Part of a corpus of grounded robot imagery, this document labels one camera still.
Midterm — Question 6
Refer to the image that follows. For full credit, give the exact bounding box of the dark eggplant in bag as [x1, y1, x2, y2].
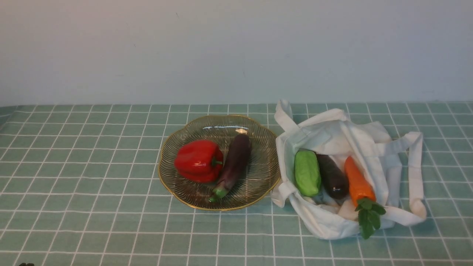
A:
[316, 153, 349, 200]

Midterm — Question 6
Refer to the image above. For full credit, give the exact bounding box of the purple eggplant on plate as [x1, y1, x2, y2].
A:
[208, 134, 252, 202]

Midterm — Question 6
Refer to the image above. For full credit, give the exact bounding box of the green cucumber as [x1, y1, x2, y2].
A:
[295, 150, 321, 197]

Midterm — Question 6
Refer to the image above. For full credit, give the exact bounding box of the orange carrot with leaves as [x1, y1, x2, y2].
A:
[344, 156, 386, 239]

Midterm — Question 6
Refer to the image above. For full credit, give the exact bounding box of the gold-rimmed glass plate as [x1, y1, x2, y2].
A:
[157, 115, 281, 211]

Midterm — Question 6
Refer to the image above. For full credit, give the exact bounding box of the red bell pepper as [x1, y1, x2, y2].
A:
[174, 140, 224, 183]

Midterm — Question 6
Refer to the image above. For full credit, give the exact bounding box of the white cloth bag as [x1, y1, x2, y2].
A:
[271, 100, 427, 240]

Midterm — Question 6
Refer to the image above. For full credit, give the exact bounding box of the green checkered tablecloth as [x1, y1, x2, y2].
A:
[0, 102, 473, 266]

